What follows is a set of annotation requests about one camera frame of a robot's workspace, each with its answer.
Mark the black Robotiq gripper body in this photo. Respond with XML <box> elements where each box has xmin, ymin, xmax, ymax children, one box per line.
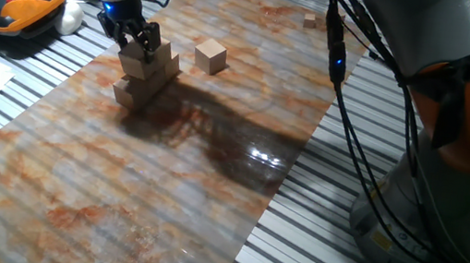
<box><xmin>94</xmin><ymin>0</ymin><xmax>150</xmax><ymax>41</ymax></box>

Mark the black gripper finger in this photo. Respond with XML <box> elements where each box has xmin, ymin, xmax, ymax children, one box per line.
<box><xmin>95</xmin><ymin>17</ymin><xmax>134</xmax><ymax>53</ymax></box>
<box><xmin>130</xmin><ymin>19</ymin><xmax>165</xmax><ymax>66</ymax></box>

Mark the white rounded object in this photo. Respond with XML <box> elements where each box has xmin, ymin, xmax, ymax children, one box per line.
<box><xmin>53</xmin><ymin>0</ymin><xmax>87</xmax><ymax>39</ymax></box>

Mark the small wooden block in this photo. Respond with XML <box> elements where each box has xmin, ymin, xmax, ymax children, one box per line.
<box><xmin>302</xmin><ymin>11</ymin><xmax>319</xmax><ymax>30</ymax></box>

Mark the orange grey marble mat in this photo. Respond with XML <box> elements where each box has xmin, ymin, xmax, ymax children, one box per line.
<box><xmin>0</xmin><ymin>0</ymin><xmax>374</xmax><ymax>263</ymax></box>

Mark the black cable with blue light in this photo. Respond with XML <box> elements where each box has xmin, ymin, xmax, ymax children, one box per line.
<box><xmin>284</xmin><ymin>0</ymin><xmax>470</xmax><ymax>263</ymax></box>

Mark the black strap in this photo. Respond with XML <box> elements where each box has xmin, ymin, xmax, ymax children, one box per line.
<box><xmin>396</xmin><ymin>30</ymin><xmax>470</xmax><ymax>154</ymax></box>

